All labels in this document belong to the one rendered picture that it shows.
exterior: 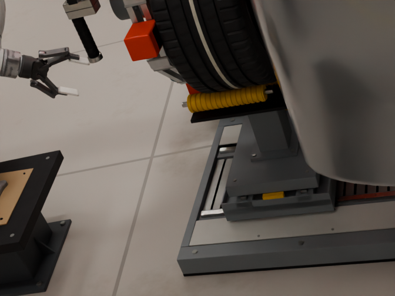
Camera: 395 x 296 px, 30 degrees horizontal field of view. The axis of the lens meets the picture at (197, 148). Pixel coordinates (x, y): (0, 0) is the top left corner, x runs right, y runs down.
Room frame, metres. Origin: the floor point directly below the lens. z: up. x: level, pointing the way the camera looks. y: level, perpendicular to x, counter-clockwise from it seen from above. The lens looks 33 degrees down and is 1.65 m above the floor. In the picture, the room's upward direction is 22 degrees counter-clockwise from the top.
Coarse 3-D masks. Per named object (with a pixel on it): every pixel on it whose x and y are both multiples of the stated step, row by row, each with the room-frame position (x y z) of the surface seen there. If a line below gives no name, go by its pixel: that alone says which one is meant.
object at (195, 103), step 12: (192, 96) 2.00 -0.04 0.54; (204, 96) 1.98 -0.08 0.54; (216, 96) 1.96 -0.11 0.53; (228, 96) 1.94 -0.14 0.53; (240, 96) 1.92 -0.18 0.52; (252, 96) 1.91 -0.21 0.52; (264, 96) 1.90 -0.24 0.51; (192, 108) 1.99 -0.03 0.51; (204, 108) 1.98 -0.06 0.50; (216, 108) 1.96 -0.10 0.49
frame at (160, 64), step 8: (128, 0) 1.88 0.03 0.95; (136, 0) 1.87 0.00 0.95; (144, 0) 1.86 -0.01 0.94; (128, 8) 1.88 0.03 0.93; (136, 8) 1.90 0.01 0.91; (144, 8) 1.86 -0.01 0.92; (136, 16) 1.88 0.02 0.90; (152, 16) 1.87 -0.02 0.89; (160, 56) 1.87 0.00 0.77; (168, 56) 1.86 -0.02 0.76; (152, 64) 1.88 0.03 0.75; (160, 64) 1.87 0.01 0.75; (168, 64) 1.86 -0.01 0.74; (160, 72) 1.92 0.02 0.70; (168, 72) 1.93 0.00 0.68; (176, 72) 1.92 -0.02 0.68; (176, 80) 1.99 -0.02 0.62; (184, 80) 2.00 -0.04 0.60
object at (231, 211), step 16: (320, 176) 1.90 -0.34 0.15; (224, 192) 1.98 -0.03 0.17; (288, 192) 1.88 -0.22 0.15; (304, 192) 1.82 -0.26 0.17; (320, 192) 1.82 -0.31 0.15; (224, 208) 1.92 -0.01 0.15; (240, 208) 1.90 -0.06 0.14; (256, 208) 1.88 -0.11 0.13; (272, 208) 1.86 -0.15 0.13; (288, 208) 1.84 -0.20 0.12; (304, 208) 1.81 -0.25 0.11; (320, 208) 1.79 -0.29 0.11
